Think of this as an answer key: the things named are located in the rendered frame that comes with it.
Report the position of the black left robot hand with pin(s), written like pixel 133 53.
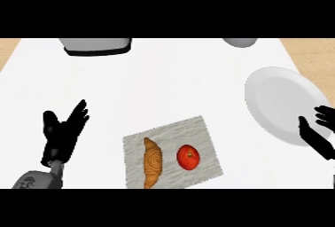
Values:
pixel 61 133

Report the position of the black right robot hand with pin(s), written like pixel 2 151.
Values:
pixel 317 140

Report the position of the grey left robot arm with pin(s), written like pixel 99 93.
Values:
pixel 41 178

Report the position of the white round plate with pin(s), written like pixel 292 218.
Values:
pixel 279 100

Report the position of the grey cloth placemat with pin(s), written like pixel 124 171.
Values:
pixel 205 142

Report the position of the red tomato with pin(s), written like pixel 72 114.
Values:
pixel 187 157

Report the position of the golden brown croissant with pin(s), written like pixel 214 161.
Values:
pixel 152 165

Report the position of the grey appliance with black base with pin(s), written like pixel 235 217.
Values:
pixel 96 45

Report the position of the grey rounded object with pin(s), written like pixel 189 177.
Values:
pixel 239 42

